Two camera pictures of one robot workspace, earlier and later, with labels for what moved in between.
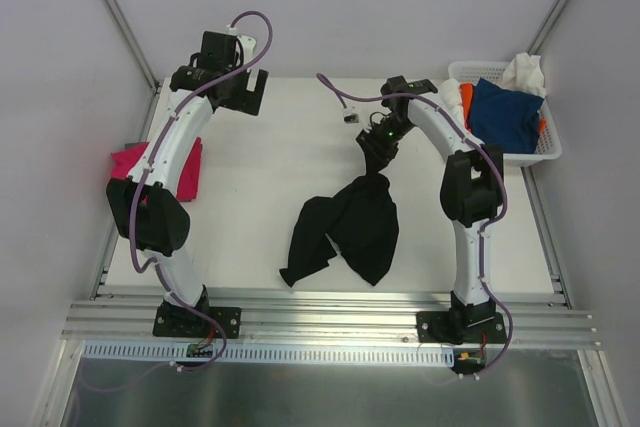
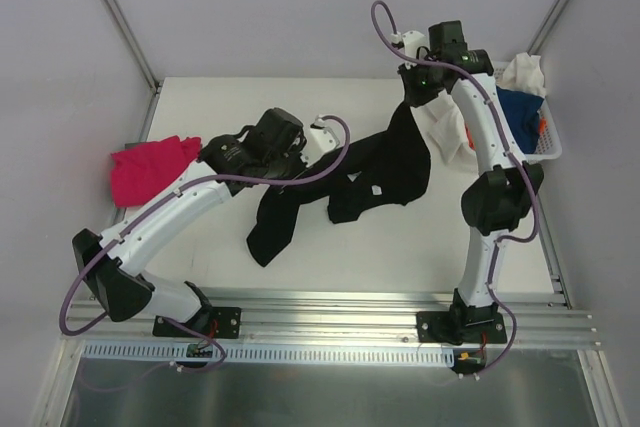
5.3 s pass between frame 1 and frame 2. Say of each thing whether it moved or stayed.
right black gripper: moved
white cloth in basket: stayed
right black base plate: stayed
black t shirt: moved
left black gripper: moved
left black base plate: stayed
